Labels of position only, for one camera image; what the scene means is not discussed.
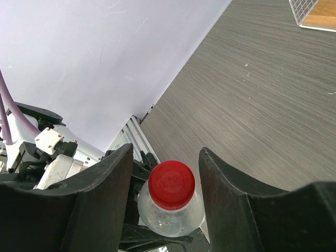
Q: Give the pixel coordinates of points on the white wire shelf rack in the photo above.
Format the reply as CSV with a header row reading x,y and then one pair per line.
x,y
314,14

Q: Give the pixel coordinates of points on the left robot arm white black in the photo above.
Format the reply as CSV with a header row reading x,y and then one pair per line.
x,y
24,163

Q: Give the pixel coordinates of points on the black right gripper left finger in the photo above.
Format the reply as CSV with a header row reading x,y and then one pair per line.
x,y
82,213

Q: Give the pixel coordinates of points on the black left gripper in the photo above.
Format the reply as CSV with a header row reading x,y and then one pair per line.
x,y
120,208

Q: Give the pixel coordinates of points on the clear bottle red label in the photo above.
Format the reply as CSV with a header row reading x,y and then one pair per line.
x,y
166,223

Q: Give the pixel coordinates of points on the red bottle cap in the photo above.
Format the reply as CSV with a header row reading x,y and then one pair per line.
x,y
171,185

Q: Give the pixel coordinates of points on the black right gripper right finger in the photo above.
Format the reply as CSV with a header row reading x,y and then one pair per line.
x,y
245,214

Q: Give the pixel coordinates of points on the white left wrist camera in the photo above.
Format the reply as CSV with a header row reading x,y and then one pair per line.
x,y
70,155

